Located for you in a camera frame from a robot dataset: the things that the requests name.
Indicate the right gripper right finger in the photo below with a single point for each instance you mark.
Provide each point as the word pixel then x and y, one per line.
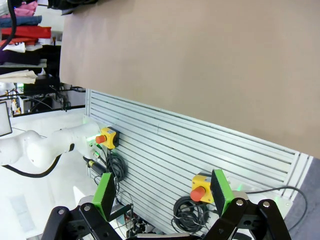
pixel 221 192

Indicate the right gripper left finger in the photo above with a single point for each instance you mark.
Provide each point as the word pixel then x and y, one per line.
pixel 105 195

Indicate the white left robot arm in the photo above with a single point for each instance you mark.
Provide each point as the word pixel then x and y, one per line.
pixel 37 152

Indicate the yellow emergency stop button box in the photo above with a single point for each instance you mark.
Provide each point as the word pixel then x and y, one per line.
pixel 110 136
pixel 202 190

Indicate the black and yellow connector plug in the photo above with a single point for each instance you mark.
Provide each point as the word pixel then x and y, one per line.
pixel 93 164

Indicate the white light panel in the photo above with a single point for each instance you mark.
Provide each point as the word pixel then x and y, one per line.
pixel 5 118

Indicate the beige folded cloth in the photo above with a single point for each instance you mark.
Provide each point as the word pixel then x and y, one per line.
pixel 17 76

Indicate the black clothes pile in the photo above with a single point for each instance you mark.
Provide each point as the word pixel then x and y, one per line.
pixel 20 57

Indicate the white printed cloth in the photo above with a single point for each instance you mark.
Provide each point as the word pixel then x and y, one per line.
pixel 17 46

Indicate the red folded cloth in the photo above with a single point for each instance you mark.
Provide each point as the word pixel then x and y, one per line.
pixel 27 32

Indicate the blue folded cloth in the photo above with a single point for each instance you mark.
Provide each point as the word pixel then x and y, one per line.
pixel 22 21

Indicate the pink folded cloth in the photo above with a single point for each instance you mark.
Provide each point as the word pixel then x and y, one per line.
pixel 25 8

